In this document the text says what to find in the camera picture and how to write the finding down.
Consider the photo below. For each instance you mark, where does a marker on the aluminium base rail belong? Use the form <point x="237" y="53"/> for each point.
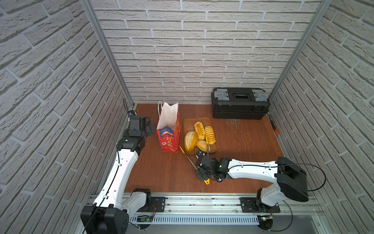
<point x="221" y="209"/>

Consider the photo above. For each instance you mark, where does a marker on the yellow metal tongs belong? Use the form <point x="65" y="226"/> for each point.
<point x="197" y="154"/>

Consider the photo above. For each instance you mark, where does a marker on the braided yellow bread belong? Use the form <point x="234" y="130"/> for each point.
<point x="200" y="130"/>

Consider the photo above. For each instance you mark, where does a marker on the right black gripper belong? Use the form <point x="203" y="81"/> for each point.
<point x="202" y="175"/>

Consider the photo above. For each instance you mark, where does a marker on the large oval golden bun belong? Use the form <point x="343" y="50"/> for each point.
<point x="191" y="140"/>

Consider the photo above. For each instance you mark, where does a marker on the sugared round bun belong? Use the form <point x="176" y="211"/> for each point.
<point x="203" y="146"/>

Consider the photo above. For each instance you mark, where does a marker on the red white paper bag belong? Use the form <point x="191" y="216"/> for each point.
<point x="169" y="127"/>

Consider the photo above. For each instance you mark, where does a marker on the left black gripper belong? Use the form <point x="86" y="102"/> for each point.
<point x="146" y="126"/>

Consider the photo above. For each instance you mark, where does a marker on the striped yellow bread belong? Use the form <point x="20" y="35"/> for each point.
<point x="210" y="136"/>

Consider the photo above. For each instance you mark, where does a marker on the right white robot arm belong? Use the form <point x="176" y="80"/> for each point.
<point x="288" y="180"/>

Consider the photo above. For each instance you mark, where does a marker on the orange black utility knife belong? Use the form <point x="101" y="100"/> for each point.
<point x="273" y="124"/>

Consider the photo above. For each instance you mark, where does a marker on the brown wooden tray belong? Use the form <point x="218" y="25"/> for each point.
<point x="188" y="125"/>

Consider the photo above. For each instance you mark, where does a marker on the black plastic toolbox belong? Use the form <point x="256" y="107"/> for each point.
<point x="239" y="103"/>

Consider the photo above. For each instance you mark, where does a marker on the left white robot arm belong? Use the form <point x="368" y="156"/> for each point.
<point x="110" y="213"/>

